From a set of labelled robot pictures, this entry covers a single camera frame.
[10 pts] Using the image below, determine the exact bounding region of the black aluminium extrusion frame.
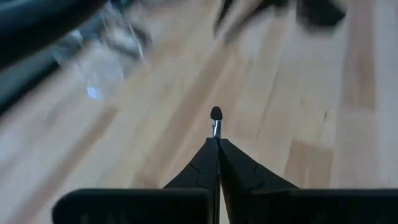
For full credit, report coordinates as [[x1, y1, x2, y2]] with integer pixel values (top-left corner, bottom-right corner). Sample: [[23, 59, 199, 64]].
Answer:
[[0, 46, 78, 118]]

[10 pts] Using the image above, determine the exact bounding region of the clear acrylic organizer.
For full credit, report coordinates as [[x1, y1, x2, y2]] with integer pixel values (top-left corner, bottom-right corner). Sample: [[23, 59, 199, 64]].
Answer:
[[52, 9, 153, 102]]

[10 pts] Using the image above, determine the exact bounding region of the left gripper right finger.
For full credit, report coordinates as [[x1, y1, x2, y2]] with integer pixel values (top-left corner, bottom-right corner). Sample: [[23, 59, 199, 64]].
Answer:
[[219, 138, 398, 224]]

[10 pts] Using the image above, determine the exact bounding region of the small round-tip makeup brush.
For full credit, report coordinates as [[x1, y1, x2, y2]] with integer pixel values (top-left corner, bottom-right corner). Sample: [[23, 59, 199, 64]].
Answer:
[[210, 106, 223, 140]]

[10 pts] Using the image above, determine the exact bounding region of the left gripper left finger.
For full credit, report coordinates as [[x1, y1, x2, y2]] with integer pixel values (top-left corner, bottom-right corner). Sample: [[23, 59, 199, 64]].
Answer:
[[51, 138, 220, 224]]

